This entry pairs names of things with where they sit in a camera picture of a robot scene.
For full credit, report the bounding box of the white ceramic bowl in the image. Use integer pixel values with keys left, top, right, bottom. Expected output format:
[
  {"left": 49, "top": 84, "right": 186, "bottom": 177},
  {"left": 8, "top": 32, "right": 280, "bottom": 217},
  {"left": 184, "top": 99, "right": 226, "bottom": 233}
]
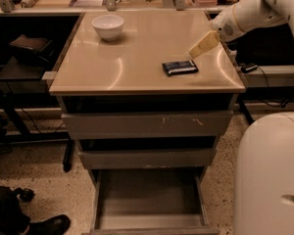
[{"left": 91, "top": 15, "right": 124, "bottom": 41}]

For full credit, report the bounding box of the small black device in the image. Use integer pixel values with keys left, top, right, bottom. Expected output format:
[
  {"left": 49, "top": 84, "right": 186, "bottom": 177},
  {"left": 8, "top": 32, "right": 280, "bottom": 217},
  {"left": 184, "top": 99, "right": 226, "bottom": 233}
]
[{"left": 241, "top": 63, "right": 258, "bottom": 73}]

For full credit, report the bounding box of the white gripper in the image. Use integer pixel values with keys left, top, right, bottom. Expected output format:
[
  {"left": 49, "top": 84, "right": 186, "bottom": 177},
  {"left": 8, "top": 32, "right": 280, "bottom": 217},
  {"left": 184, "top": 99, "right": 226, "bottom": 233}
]
[{"left": 188, "top": 6, "right": 244, "bottom": 59}]

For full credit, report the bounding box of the black box on shelf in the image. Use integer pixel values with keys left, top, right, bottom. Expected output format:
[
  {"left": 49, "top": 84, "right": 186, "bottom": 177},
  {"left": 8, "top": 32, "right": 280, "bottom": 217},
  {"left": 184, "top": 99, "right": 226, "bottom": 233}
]
[{"left": 9, "top": 34, "right": 54, "bottom": 66}]

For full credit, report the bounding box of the black shoe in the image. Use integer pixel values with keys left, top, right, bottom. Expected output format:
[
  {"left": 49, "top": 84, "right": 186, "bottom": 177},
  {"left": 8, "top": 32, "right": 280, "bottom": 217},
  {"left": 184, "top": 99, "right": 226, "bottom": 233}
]
[{"left": 25, "top": 214, "right": 71, "bottom": 235}]

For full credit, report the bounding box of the black side table stand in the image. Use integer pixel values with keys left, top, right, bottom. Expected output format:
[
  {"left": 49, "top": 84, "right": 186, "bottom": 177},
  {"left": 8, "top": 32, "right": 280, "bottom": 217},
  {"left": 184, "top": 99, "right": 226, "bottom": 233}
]
[{"left": 0, "top": 57, "right": 74, "bottom": 172}]

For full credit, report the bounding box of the grey open bottom drawer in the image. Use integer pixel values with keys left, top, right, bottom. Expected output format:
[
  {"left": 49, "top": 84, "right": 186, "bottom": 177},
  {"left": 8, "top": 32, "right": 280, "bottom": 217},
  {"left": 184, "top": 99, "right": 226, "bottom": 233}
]
[{"left": 83, "top": 168, "right": 220, "bottom": 235}]

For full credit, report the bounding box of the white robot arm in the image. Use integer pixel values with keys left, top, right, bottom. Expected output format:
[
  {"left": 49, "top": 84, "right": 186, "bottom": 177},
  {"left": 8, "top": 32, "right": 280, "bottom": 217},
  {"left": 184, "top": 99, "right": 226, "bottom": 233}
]
[{"left": 188, "top": 0, "right": 294, "bottom": 235}]

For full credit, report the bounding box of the black table leg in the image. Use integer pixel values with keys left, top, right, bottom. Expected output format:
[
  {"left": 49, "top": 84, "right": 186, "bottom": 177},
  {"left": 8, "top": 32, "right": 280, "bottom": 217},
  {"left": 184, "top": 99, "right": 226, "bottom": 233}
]
[{"left": 237, "top": 99, "right": 254, "bottom": 125}]

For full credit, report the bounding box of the grey middle drawer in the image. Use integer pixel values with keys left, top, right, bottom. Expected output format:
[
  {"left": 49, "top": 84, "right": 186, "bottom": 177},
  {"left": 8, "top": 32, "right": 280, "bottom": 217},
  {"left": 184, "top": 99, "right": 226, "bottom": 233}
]
[{"left": 78, "top": 149, "right": 214, "bottom": 169}]

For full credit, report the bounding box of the grey top drawer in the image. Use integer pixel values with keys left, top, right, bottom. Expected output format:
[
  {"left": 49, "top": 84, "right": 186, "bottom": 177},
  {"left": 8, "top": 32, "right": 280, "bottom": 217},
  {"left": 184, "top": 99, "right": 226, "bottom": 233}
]
[{"left": 62, "top": 111, "right": 233, "bottom": 139}]

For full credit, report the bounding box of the grey drawer cabinet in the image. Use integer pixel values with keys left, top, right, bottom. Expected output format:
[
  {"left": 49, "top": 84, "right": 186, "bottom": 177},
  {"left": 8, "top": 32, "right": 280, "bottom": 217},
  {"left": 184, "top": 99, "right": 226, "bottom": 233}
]
[{"left": 49, "top": 10, "right": 247, "bottom": 235}]

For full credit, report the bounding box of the dark blue rxbar wrapper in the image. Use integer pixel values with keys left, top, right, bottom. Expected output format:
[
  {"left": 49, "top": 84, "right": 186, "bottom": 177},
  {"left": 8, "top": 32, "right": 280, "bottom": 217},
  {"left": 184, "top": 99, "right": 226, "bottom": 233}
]
[{"left": 162, "top": 60, "right": 199, "bottom": 76}]

